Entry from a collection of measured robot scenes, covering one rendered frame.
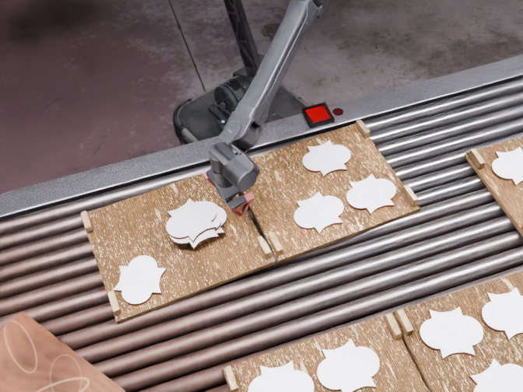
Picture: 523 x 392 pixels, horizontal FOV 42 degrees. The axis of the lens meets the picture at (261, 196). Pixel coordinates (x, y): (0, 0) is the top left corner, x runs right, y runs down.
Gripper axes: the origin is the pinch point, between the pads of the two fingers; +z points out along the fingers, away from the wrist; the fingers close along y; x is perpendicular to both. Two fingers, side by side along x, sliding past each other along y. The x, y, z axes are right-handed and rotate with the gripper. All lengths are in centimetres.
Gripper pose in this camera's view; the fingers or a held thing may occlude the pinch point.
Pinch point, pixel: (232, 200)
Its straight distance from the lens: 175.0
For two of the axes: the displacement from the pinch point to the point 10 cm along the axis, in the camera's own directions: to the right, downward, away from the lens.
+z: 1.0, 5.9, 8.0
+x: 8.4, -4.8, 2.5
